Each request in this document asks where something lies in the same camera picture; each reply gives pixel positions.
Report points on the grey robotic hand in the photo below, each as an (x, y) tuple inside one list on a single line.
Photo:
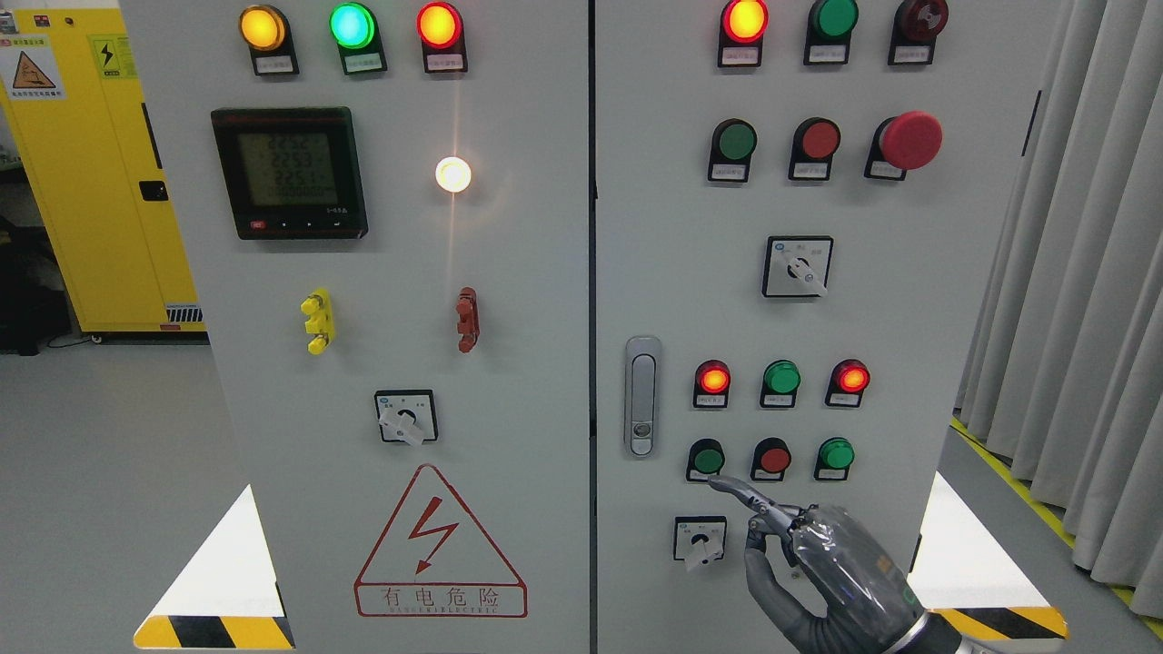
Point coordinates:
[(870, 606)]

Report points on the green start push button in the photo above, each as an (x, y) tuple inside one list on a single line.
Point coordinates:
[(704, 459)]

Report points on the robot forearm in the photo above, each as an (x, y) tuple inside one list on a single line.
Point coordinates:
[(934, 634)]

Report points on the green push button lower right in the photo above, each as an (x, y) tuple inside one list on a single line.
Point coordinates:
[(834, 459)]

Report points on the red stop push button lower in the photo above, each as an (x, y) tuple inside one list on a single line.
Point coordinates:
[(770, 460)]

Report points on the red emergency stop mushroom button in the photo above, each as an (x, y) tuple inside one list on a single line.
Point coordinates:
[(902, 143)]

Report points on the red push button upper row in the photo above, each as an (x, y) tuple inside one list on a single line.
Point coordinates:
[(815, 142)]

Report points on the green push button upper row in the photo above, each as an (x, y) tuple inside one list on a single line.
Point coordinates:
[(732, 144)]

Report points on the red indicator lamp lower right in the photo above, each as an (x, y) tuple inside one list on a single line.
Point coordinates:
[(847, 384)]

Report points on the red indicator lamp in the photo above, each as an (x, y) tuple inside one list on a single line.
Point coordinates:
[(711, 386), (441, 32), (847, 384)]

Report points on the green indicator lamp lower middle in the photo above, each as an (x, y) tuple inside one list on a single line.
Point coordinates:
[(779, 385)]

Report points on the green indicator lamp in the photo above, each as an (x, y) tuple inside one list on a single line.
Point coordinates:
[(355, 30), (779, 385)]

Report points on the red indicator lamp lower left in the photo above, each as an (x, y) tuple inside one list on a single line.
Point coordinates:
[(711, 386)]

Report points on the grey pleated curtain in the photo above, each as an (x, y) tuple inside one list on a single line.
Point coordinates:
[(1064, 373)]

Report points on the red electrical hazard warning sticker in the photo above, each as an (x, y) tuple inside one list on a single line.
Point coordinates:
[(435, 559)]

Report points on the red terminal connector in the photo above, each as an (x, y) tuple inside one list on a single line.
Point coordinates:
[(468, 325)]

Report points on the grey electrical control cabinet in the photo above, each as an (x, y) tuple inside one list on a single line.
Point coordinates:
[(589, 221)]

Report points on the green lamp top right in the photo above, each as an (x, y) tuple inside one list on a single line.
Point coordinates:
[(828, 32)]

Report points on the dark red buzzer lamp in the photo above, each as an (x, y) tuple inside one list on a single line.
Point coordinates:
[(915, 28)]

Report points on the red lit lamp top right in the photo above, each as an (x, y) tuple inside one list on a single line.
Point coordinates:
[(742, 27)]

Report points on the white lit indicator lamp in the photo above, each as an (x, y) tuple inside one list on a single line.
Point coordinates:
[(452, 174)]

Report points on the yellow terminal connector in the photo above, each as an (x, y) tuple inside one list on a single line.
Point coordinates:
[(318, 308)]

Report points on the black digital power meter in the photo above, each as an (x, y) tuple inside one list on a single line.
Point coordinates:
[(291, 173)]

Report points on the red indicator lamp top left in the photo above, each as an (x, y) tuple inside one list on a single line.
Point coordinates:
[(441, 32)]

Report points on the green indicator lamp top left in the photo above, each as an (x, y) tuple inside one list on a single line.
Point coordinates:
[(355, 30)]

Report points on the amber indicator lamp top left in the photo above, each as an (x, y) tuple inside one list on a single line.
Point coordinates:
[(269, 39)]

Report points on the yellow safety storage cabinet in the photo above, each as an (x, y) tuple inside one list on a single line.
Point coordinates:
[(75, 104)]

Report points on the lower left rotary selector switch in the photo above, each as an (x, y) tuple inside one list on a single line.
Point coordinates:
[(698, 541)]

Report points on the grey cabinet door handle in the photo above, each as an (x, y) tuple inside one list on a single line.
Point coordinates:
[(641, 357)]

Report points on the upper right rotary selector switch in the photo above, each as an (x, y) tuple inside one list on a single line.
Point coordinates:
[(797, 266)]

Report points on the left door rotary selector switch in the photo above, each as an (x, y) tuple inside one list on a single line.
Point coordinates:
[(407, 416)]

